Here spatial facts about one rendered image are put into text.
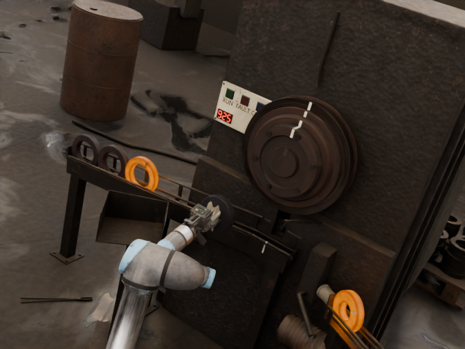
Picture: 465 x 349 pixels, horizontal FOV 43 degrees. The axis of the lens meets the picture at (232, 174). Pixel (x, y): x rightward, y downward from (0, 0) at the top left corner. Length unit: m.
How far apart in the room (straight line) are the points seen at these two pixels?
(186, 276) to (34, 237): 1.82
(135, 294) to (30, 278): 1.43
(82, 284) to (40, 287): 0.21
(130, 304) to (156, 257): 0.17
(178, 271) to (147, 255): 0.11
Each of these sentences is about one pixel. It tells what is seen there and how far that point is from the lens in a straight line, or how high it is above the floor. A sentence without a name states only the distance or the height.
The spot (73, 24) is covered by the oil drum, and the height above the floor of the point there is 0.73.
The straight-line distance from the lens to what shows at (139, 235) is 2.55.
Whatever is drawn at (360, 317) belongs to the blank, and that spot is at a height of 0.74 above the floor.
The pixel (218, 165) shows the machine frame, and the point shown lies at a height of 0.87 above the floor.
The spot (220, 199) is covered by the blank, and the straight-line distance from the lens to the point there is 2.32.
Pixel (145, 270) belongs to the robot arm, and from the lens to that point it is 1.81.
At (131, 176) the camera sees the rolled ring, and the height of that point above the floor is 0.65.
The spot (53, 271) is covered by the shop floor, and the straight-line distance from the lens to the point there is 3.27.
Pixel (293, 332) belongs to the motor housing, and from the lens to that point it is 2.42.
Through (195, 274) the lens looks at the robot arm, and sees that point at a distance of 1.83.
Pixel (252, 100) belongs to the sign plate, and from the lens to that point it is 2.53.
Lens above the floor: 1.97
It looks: 25 degrees down
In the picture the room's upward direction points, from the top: 15 degrees clockwise
